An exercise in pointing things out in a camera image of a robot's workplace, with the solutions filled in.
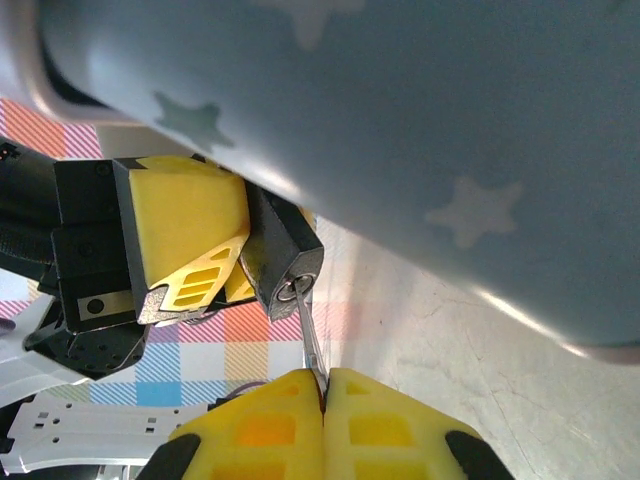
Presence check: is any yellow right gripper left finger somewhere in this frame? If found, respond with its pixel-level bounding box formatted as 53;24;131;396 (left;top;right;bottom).
144;368;327;480

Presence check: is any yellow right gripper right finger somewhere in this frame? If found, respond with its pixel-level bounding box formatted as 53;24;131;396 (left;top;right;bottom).
323;367;516;480

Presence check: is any small black padlock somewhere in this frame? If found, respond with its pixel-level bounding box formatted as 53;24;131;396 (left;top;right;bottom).
239;187;325;322

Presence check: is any small metal key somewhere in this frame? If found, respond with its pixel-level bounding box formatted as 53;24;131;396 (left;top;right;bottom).
291;278;332;396

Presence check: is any pastel blue cartoon tin box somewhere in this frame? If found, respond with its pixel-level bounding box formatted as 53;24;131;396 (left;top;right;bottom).
0;0;640;366

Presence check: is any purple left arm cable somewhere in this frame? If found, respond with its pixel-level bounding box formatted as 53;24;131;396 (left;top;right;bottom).
217;379;269;401

